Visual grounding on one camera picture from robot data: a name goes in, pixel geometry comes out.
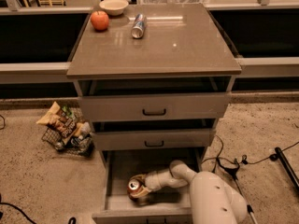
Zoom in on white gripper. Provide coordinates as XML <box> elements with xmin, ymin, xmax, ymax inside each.
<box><xmin>128</xmin><ymin>169</ymin><xmax>172</xmax><ymax>200</ymax></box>

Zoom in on red coke can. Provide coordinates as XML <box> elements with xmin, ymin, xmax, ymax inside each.
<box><xmin>127</xmin><ymin>178</ymin><xmax>144</xmax><ymax>200</ymax></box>

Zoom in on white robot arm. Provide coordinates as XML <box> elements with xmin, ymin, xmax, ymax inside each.
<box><xmin>127</xmin><ymin>160</ymin><xmax>247</xmax><ymax>224</ymax></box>

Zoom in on bottom drawer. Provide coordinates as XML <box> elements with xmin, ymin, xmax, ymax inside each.
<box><xmin>92</xmin><ymin>147</ymin><xmax>204</xmax><ymax>224</ymax></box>

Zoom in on drawer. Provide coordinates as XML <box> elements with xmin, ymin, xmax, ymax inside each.
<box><xmin>78</xmin><ymin>93</ymin><xmax>230</xmax><ymax>121</ymax></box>
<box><xmin>92</xmin><ymin>147</ymin><xmax>204</xmax><ymax>224</ymax></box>
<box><xmin>92</xmin><ymin>129</ymin><xmax>216</xmax><ymax>150</ymax></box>

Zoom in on middle drawer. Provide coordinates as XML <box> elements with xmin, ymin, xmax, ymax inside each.
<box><xmin>92</xmin><ymin>129</ymin><xmax>216</xmax><ymax>150</ymax></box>

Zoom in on top drawer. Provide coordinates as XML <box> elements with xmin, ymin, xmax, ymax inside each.
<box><xmin>78</xmin><ymin>93</ymin><xmax>230</xmax><ymax>121</ymax></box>

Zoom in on grey drawer cabinet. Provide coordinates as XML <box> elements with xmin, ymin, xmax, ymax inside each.
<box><xmin>66</xmin><ymin>3</ymin><xmax>243</xmax><ymax>224</ymax></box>

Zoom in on blue silver soda can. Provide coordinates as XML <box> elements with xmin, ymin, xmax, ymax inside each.
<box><xmin>131</xmin><ymin>14</ymin><xmax>147</xmax><ymax>39</ymax></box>

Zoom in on brown chip bag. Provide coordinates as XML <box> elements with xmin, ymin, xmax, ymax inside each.
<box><xmin>36</xmin><ymin>102</ymin><xmax>82</xmax><ymax>144</ymax></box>

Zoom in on black bar on floor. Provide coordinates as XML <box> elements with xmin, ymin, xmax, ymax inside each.
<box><xmin>275</xmin><ymin>147</ymin><xmax>299</xmax><ymax>192</ymax></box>

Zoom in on red apple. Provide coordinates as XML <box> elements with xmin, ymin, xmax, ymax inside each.
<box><xmin>91</xmin><ymin>11</ymin><xmax>109</xmax><ymax>31</ymax></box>

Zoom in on white bowl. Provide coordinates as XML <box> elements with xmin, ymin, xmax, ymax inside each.
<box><xmin>99</xmin><ymin>0</ymin><xmax>129</xmax><ymax>16</ymax></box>

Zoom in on wire basket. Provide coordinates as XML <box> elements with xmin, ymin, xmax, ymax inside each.
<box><xmin>37</xmin><ymin>109</ymin><xmax>93</xmax><ymax>157</ymax></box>

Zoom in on black cable right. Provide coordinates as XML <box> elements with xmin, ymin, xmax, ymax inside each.
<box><xmin>201</xmin><ymin>134</ymin><xmax>299</xmax><ymax>175</ymax></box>

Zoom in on black cable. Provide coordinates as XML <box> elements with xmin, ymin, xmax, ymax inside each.
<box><xmin>201</xmin><ymin>134</ymin><xmax>299</xmax><ymax>175</ymax></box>
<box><xmin>0</xmin><ymin>193</ymin><xmax>78</xmax><ymax>224</ymax></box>

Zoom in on black cable left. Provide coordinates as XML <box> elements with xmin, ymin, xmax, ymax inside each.
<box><xmin>0</xmin><ymin>193</ymin><xmax>78</xmax><ymax>224</ymax></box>

